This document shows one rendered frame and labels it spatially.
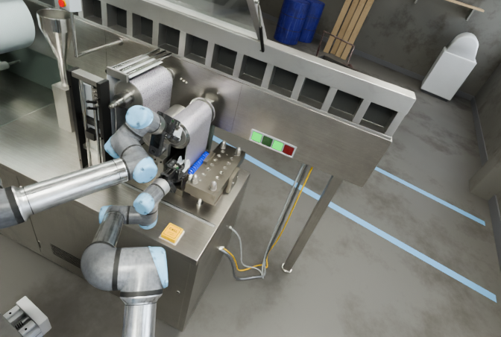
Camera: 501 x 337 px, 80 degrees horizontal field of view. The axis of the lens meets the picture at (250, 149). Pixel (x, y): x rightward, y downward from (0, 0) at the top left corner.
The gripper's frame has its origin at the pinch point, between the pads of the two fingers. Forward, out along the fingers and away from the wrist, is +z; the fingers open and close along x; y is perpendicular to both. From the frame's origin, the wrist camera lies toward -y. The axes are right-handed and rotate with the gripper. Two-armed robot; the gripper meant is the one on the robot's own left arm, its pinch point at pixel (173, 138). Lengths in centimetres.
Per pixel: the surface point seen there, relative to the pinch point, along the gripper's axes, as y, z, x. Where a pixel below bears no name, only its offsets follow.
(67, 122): -16, 27, 71
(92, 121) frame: -7.4, -3.4, 36.0
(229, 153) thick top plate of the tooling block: 4.2, 40.7, -16.5
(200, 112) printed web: 16.3, 12.9, -1.8
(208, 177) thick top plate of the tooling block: -11.1, 22.6, -15.5
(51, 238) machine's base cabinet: -81, 40, 58
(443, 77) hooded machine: 333, 523, -267
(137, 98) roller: 9.8, -1.7, 22.1
